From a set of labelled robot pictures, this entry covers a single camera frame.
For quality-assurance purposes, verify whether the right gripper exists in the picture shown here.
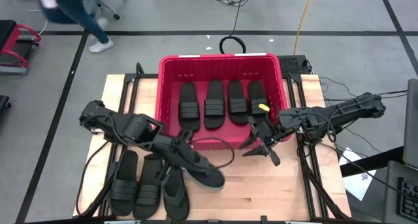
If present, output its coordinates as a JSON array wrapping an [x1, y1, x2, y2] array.
[[239, 115, 292, 168]]

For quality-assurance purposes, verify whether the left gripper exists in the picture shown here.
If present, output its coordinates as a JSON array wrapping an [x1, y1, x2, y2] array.
[[153, 129, 212, 185]]

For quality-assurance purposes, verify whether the black flip-flop sandal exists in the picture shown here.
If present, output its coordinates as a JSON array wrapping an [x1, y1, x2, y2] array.
[[181, 157, 227, 193], [161, 165, 191, 222]]

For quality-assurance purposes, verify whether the black slide sandal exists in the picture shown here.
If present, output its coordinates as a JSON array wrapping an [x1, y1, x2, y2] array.
[[109, 150, 140, 217], [247, 80, 270, 121], [178, 82, 202, 133], [227, 80, 249, 126], [203, 79, 227, 130], [133, 153, 164, 220]]

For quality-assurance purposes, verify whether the red plastic bin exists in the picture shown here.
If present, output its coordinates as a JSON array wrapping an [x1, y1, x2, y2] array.
[[154, 52, 293, 152]]

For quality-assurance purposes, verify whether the black vented box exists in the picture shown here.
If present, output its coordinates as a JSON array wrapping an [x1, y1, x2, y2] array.
[[277, 55, 311, 75]]

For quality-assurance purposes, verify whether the white paper sheet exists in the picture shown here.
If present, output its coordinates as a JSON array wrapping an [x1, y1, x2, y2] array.
[[342, 147, 377, 202]]

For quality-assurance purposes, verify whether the black bar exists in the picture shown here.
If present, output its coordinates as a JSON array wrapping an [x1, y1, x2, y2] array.
[[339, 146, 406, 178]]

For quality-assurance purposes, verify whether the grey desk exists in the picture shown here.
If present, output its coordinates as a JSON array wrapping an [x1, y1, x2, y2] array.
[[383, 161, 418, 224]]

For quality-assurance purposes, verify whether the large flat monitor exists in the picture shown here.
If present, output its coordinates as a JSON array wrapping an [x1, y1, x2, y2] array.
[[402, 78, 418, 169]]

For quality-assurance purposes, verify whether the black keyboard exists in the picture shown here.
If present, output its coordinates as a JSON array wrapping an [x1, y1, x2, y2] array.
[[396, 177, 418, 222]]

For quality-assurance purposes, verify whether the blue office chair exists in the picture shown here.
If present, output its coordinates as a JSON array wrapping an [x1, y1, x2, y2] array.
[[81, 0, 127, 22]]

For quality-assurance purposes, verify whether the person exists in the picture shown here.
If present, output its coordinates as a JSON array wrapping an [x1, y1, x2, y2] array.
[[35, 0, 115, 54]]

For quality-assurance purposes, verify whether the red black bench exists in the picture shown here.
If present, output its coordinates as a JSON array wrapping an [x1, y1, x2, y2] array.
[[0, 19, 42, 76]]

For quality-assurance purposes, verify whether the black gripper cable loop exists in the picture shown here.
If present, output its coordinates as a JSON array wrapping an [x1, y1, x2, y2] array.
[[182, 137, 236, 169]]

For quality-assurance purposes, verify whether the black coiled cable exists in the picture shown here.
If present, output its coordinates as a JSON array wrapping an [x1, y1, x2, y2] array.
[[219, 0, 248, 55]]

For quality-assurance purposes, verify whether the black table cable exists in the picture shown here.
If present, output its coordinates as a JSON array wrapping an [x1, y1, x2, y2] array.
[[75, 140, 112, 217]]

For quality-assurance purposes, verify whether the yellow cable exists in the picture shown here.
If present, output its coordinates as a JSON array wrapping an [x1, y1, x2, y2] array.
[[293, 0, 315, 56]]

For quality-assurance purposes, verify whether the black floor cable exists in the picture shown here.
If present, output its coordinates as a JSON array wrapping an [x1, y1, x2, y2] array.
[[319, 76, 409, 103]]

